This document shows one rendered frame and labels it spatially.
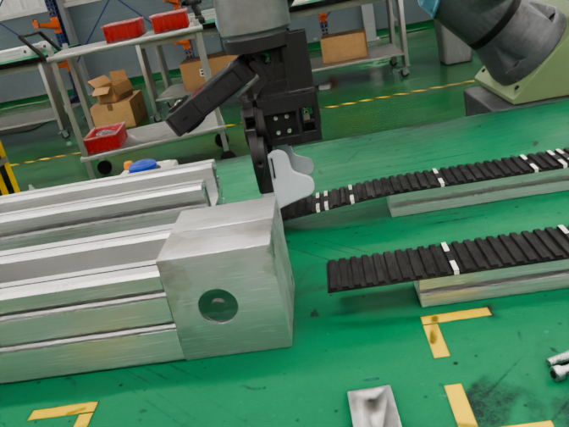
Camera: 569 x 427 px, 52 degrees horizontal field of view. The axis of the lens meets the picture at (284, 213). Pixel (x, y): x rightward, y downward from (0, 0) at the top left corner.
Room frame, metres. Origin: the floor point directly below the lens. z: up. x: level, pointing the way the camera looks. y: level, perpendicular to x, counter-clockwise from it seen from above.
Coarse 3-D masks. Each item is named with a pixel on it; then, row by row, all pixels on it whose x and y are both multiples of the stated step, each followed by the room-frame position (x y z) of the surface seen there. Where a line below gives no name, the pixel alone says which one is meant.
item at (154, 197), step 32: (32, 192) 0.71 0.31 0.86; (64, 192) 0.69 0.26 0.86; (96, 192) 0.68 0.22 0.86; (128, 192) 0.62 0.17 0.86; (160, 192) 0.60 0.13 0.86; (192, 192) 0.59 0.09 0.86; (0, 224) 0.62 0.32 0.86; (32, 224) 0.62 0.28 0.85; (64, 224) 0.62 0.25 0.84; (96, 224) 0.61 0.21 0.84; (128, 224) 0.60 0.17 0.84; (160, 224) 0.60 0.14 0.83
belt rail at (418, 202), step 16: (512, 176) 0.58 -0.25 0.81; (528, 176) 0.58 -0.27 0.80; (544, 176) 0.58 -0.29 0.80; (560, 176) 0.58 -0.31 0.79; (416, 192) 0.60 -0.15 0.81; (432, 192) 0.59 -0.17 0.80; (448, 192) 0.59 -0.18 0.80; (464, 192) 0.60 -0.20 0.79; (480, 192) 0.59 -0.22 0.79; (496, 192) 0.59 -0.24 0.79; (512, 192) 0.58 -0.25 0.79; (528, 192) 0.58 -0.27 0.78; (544, 192) 0.58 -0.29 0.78; (400, 208) 0.60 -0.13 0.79; (416, 208) 0.60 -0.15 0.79; (432, 208) 0.59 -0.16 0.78
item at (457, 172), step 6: (450, 168) 0.63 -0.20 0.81; (456, 168) 0.63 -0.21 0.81; (462, 168) 0.62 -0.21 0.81; (450, 174) 0.61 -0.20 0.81; (456, 174) 0.60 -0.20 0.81; (462, 174) 0.60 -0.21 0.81; (468, 174) 0.60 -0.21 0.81; (456, 180) 0.59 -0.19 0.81; (462, 180) 0.58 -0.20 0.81; (468, 180) 0.58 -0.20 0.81; (474, 180) 0.58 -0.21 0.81
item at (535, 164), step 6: (522, 156) 0.62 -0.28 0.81; (528, 156) 0.62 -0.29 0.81; (534, 156) 0.61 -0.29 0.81; (522, 162) 0.61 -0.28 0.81; (528, 162) 0.60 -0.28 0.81; (534, 162) 0.60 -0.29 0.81; (540, 162) 0.59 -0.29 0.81; (528, 168) 0.59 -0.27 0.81; (534, 168) 0.58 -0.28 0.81; (540, 168) 0.58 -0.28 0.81; (546, 168) 0.57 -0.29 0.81
